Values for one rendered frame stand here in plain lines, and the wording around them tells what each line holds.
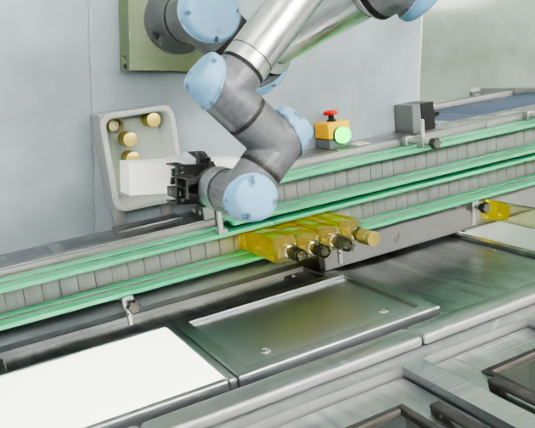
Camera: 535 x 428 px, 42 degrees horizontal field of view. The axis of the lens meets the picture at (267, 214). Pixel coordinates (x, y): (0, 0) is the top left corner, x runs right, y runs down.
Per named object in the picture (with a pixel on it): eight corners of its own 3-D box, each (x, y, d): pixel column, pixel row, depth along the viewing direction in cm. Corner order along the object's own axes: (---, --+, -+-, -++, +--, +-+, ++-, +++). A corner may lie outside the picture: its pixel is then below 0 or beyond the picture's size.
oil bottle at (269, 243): (238, 247, 168) (280, 267, 150) (234, 225, 167) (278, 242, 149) (258, 242, 171) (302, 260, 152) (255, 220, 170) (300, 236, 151)
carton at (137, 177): (119, 160, 134) (128, 162, 129) (232, 155, 145) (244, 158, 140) (120, 191, 135) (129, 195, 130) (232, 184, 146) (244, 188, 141)
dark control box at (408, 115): (395, 132, 202) (413, 133, 194) (392, 104, 200) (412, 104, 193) (416, 127, 205) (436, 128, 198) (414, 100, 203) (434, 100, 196)
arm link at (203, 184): (248, 166, 115) (247, 215, 117) (236, 165, 119) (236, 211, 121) (206, 169, 112) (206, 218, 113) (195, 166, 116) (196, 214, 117)
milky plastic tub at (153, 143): (105, 208, 164) (115, 213, 157) (89, 114, 159) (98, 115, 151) (174, 194, 172) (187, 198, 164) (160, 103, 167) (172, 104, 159)
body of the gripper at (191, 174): (164, 160, 126) (188, 166, 115) (207, 159, 130) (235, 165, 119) (165, 202, 127) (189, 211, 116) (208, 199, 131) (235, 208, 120)
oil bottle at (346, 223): (299, 232, 176) (346, 248, 157) (296, 210, 175) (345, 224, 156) (317, 227, 178) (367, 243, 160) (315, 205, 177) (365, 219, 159)
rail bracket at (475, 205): (447, 221, 200) (482, 229, 188) (447, 198, 198) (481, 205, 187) (458, 218, 202) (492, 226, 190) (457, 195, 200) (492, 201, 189)
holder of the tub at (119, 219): (109, 228, 166) (119, 234, 159) (89, 115, 160) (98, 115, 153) (176, 214, 173) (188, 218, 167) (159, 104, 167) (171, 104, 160)
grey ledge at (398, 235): (306, 263, 190) (329, 273, 180) (303, 233, 188) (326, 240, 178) (548, 194, 232) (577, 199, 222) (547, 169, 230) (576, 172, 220)
